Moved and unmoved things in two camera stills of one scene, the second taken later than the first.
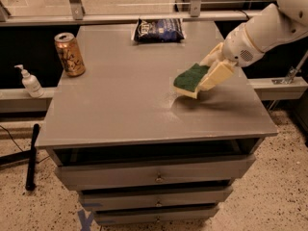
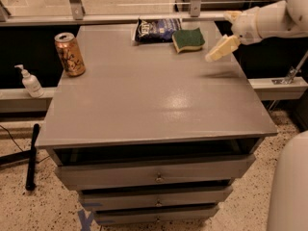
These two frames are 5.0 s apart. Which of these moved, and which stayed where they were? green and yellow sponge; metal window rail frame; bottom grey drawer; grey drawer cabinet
Moved: green and yellow sponge
Stayed: grey drawer cabinet; metal window rail frame; bottom grey drawer
